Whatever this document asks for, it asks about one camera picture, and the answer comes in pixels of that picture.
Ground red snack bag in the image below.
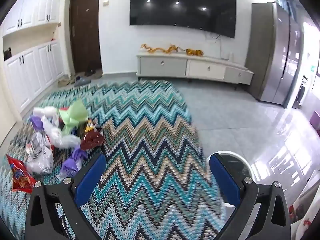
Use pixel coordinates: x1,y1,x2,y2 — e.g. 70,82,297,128
6,155,36,193

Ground purple plastic bag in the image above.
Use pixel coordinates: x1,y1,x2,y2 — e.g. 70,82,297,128
57,146,88,181
29,115,44,132

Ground white printed plastic bag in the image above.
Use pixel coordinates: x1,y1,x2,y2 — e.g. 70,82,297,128
25,132,54,175

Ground clear plastic bag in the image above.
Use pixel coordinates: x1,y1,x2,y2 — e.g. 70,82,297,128
41,116,81,149

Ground dark brown snack bag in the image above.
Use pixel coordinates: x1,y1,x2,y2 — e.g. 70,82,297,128
80,119,105,151

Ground green paper wrapper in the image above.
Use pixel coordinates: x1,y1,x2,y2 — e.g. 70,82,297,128
58,99,88,135

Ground white round trash bin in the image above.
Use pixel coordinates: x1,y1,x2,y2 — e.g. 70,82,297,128
207,151,252,207

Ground purple stool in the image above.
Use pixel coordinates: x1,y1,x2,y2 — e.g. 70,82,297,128
310,111,320,131

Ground zigzag patterned rug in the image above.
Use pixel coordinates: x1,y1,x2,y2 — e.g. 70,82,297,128
0,80,227,240

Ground washing machine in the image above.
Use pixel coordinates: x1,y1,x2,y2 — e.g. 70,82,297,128
296,75,309,108

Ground beige shoes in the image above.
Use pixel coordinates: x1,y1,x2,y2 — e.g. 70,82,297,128
57,79,70,87

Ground grey slipper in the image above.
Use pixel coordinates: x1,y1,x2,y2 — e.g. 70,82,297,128
74,76,91,87

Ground brown door mat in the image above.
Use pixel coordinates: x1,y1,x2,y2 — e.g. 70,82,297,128
84,69,103,80

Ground black bag on shelf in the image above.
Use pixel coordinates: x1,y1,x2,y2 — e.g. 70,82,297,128
3,47,12,61

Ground grey refrigerator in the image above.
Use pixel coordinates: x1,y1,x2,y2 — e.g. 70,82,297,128
245,2,302,106

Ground white shoe cabinet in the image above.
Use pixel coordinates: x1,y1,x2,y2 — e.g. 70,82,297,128
1,0,65,113

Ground white tv cabinet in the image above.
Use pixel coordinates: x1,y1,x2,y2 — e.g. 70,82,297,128
137,53,253,85

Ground golden dragon ornament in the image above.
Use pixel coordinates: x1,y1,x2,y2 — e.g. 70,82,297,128
140,44,204,56

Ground dark brown entrance door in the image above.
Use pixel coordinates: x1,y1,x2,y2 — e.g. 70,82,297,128
69,0,102,73

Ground wall mounted black television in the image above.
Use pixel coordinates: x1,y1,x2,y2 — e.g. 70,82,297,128
130,0,236,38

